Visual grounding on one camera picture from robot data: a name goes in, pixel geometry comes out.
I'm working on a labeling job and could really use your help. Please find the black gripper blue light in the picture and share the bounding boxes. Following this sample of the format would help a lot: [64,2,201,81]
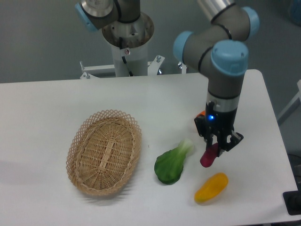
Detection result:
[194,102,244,157]

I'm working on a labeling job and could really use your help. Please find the purple sweet potato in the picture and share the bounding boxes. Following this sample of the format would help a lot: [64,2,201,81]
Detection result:
[200,143,219,168]

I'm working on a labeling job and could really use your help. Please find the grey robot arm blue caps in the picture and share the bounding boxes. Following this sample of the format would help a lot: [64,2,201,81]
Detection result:
[75,0,260,163]

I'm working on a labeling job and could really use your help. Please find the orange tangerine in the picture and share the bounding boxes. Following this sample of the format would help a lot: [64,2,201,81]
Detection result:
[197,110,206,117]

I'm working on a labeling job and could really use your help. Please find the yellow mango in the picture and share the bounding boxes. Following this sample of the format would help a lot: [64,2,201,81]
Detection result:
[194,172,229,203]

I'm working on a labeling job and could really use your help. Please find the green bok choy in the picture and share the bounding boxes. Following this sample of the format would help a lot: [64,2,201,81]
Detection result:
[154,138,194,185]

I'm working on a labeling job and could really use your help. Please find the black device at table edge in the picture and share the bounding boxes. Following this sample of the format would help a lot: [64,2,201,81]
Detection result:
[283,191,301,216]

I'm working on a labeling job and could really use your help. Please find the oval wicker basket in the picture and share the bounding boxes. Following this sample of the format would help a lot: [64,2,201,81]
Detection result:
[66,110,142,196]

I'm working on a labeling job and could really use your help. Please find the white metal base frame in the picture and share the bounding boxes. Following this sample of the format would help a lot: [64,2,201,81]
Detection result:
[79,55,188,79]

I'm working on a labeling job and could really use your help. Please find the white frame at right edge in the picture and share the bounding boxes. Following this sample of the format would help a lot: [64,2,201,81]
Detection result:
[277,80,301,126]

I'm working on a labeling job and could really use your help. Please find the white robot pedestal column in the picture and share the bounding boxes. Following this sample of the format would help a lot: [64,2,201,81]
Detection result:
[102,12,154,77]

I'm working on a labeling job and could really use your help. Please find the black cable on pedestal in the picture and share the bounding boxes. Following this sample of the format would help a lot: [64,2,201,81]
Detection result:
[119,37,134,77]

